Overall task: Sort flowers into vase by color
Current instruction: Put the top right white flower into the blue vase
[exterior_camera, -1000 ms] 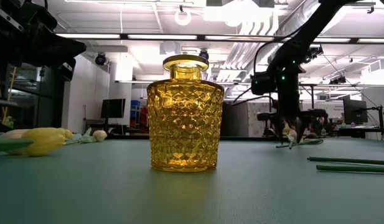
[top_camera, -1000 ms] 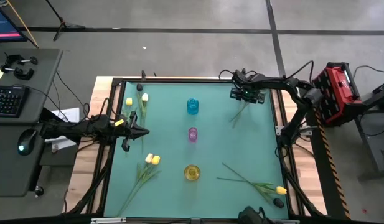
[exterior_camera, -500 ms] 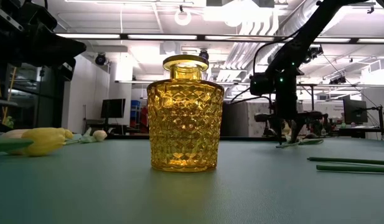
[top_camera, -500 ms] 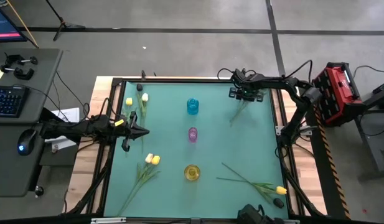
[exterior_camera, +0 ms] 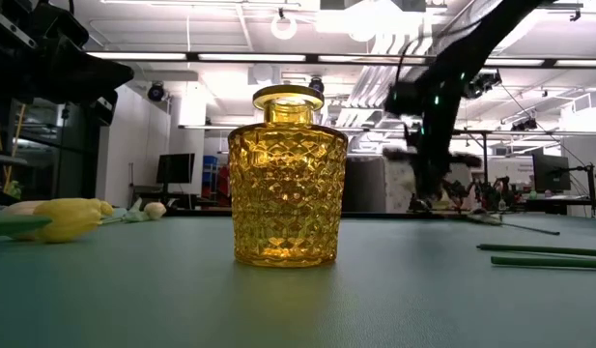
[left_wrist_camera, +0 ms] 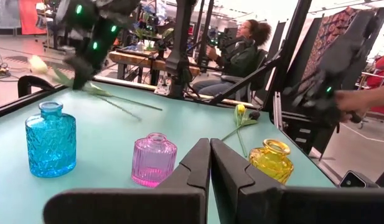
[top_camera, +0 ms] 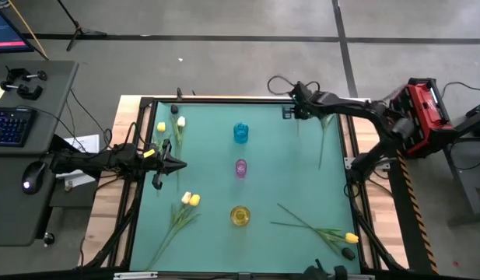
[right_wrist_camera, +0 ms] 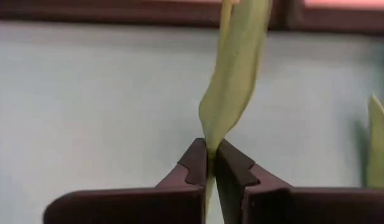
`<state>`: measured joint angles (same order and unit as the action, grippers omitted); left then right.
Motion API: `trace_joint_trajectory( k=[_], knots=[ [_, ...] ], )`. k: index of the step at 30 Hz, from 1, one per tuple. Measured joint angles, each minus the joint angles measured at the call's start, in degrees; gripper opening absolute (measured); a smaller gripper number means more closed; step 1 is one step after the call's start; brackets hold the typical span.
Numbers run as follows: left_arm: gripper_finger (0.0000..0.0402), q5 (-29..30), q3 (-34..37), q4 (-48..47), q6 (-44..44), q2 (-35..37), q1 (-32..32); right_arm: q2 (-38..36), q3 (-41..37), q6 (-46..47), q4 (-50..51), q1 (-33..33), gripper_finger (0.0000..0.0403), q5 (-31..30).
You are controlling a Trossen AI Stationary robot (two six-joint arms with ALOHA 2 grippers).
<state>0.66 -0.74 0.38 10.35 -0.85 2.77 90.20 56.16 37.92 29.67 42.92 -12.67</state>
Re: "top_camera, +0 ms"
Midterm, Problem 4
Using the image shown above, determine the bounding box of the black computer mouse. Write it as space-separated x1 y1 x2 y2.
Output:
20 160 47 195

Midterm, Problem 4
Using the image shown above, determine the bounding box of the black table frame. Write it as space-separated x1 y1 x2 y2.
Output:
78 95 410 280

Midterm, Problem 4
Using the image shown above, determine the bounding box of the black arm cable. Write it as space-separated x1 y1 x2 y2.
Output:
266 75 322 96
103 121 163 156

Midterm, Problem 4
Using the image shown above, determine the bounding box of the green table mat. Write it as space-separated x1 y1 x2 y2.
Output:
129 101 361 275

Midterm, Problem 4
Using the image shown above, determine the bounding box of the black artificial tulip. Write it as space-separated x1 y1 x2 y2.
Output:
277 202 356 261
167 103 183 164
317 114 336 171

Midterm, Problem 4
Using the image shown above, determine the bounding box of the black tripod stand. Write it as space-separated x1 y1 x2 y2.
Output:
54 0 108 52

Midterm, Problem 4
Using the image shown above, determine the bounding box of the computer monitor with blue screen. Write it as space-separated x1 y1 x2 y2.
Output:
0 3 35 54

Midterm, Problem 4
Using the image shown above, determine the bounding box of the black bulky object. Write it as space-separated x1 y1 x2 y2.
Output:
301 258 349 280

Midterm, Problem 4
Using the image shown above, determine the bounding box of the yellow glass vase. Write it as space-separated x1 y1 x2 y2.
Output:
229 205 251 227

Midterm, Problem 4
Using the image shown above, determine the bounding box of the dark device with green edge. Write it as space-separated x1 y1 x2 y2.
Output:
464 99 480 137

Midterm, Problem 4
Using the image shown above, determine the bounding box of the blue glass vase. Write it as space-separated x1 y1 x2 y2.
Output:
233 121 250 145

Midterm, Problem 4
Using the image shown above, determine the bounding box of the grey desk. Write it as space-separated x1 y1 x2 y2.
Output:
0 60 80 248

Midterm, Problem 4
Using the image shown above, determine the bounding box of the black screw clamp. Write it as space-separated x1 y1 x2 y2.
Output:
0 80 44 101
5 65 49 83

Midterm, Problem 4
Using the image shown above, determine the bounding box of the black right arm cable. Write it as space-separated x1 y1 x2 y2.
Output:
266 75 322 96

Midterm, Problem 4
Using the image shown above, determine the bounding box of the red and black toolbox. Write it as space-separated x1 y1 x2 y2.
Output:
387 76 458 159

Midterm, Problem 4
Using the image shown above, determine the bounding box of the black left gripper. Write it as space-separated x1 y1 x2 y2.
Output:
144 138 187 191

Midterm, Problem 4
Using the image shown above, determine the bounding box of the backlit black keyboard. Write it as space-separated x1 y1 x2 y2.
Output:
0 107 37 148

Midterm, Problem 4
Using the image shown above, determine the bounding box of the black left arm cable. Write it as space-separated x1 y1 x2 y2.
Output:
103 121 163 156

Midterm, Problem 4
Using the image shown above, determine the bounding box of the grey side table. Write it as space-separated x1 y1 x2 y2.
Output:
443 99 480 226

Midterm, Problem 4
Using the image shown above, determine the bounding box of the black beam with hazard stripes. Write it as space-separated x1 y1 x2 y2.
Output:
385 149 440 275

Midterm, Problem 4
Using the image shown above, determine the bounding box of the white paper sheet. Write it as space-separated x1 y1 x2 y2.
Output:
62 134 101 155
54 170 96 191

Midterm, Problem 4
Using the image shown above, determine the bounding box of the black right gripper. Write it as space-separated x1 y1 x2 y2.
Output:
282 80 322 120

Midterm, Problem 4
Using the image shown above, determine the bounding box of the pink glass vase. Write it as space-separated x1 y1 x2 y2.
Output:
235 158 248 180

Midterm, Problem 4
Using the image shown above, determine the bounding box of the black floor cable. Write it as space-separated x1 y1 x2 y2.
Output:
440 80 480 98

